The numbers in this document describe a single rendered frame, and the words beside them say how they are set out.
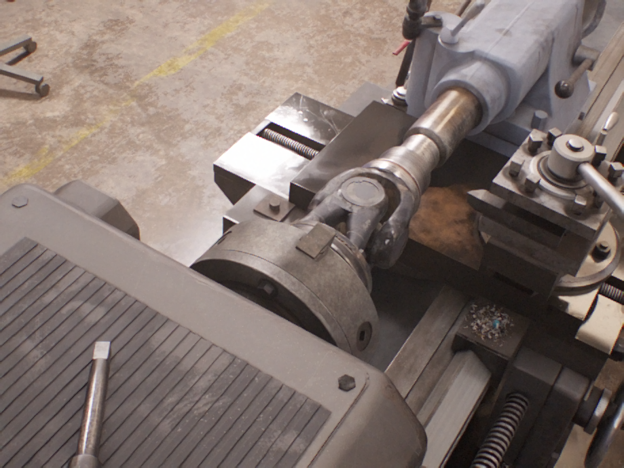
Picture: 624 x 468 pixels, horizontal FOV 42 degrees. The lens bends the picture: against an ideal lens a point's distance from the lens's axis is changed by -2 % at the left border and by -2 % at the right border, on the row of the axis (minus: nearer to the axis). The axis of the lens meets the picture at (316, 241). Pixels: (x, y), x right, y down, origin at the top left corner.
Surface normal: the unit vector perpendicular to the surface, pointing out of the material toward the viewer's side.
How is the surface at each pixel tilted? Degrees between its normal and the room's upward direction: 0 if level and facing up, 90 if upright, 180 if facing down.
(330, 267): 27
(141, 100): 0
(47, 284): 0
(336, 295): 38
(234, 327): 0
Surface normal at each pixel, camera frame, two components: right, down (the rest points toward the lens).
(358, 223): 0.01, -0.62
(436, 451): 0.57, -0.33
